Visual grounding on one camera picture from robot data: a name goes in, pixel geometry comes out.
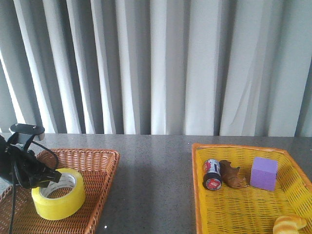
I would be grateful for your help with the toy croissant bread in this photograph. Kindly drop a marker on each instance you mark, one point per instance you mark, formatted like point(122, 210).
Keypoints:
point(288, 224)

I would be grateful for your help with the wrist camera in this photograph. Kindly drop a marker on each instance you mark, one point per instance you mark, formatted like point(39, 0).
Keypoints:
point(24, 134)

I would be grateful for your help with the yellow packing tape roll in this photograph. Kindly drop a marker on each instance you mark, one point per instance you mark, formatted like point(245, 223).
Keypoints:
point(63, 206)

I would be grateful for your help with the small blue white can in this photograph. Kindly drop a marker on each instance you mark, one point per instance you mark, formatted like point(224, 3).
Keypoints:
point(212, 177)

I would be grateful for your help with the brown toy animal figure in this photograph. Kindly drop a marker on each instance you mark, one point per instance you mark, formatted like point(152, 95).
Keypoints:
point(230, 175)

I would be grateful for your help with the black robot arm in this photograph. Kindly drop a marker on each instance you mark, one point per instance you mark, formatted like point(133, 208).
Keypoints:
point(6, 166)

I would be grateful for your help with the purple foam cube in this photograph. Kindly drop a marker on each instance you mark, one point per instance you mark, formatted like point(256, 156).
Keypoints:
point(264, 173)

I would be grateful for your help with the yellow orange-rimmed plastic basket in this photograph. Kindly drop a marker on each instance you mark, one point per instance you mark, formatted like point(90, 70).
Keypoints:
point(249, 210)

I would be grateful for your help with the grey pleated curtain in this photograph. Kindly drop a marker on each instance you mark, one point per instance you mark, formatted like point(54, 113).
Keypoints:
point(161, 67)

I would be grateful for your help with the brown wicker basket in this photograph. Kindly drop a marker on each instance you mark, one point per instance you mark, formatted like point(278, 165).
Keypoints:
point(97, 167)

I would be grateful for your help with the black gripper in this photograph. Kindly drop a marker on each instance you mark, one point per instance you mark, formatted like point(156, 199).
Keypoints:
point(30, 172)

